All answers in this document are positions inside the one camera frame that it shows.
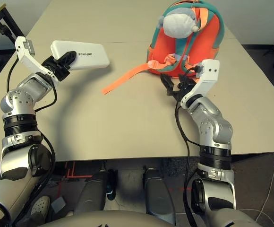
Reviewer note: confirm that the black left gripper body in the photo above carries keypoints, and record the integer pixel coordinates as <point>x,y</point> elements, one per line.
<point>56,69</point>

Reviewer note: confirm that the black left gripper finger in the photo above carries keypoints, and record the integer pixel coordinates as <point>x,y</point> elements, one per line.
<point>67,59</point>

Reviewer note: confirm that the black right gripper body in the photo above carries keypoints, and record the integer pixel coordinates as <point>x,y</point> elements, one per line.
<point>180,94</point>

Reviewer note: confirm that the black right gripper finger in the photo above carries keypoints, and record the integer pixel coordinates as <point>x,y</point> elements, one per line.
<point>186,84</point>
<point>169,85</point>

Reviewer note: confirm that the orange teal backpack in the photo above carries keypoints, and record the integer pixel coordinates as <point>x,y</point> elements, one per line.
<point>212,35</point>

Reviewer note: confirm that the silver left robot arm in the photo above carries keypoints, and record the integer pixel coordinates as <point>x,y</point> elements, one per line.
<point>26,99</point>

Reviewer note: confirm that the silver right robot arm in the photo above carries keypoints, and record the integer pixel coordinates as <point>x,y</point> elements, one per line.
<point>210,123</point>

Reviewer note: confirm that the grey robot right leg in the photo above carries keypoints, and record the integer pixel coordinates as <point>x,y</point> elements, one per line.
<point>158,194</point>

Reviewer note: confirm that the grey robot leg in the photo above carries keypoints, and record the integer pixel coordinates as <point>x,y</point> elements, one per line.
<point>89,191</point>
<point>158,194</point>

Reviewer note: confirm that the grey robot left leg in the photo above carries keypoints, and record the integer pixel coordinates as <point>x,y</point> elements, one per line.
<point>89,191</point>

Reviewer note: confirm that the small grey floor box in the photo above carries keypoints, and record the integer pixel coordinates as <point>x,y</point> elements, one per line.
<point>58,204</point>

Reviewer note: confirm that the white perforated shoe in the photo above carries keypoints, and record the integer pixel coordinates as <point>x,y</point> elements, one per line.
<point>40,206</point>

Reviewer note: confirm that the grey robot torso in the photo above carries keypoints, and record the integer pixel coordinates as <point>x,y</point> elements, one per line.
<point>104,220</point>

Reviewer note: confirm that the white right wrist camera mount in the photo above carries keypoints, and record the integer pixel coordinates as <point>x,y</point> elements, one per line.
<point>209,73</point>

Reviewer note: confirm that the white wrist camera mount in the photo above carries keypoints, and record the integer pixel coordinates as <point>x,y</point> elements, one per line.
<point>209,73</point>
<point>26,56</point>

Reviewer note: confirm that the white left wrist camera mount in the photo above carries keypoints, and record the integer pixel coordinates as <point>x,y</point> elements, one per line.
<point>26,56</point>

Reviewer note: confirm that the black frame side table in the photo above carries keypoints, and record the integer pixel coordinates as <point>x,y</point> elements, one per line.
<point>11,26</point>

